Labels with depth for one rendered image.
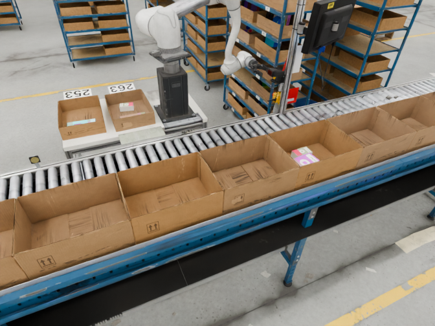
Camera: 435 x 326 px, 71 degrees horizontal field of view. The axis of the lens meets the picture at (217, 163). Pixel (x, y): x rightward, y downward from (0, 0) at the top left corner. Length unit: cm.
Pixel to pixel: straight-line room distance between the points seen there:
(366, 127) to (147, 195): 143
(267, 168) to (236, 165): 16
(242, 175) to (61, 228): 88
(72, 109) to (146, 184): 123
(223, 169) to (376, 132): 103
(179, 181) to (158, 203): 17
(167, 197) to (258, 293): 103
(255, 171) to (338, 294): 111
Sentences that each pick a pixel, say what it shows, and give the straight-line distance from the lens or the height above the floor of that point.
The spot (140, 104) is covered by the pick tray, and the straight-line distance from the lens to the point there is 250.
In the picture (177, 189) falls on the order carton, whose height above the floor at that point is 89.
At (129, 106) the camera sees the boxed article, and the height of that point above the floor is 80.
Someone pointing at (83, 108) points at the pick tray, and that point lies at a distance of 255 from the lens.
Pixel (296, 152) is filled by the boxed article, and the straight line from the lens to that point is 174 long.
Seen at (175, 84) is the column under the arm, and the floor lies 101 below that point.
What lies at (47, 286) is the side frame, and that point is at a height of 91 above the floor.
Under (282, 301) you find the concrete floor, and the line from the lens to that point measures 222.
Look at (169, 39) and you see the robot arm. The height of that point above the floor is 131.
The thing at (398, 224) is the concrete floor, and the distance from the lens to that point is 295.
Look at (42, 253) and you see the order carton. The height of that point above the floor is 101.
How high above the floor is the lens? 195
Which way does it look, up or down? 40 degrees down
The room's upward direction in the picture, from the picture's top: 2 degrees clockwise
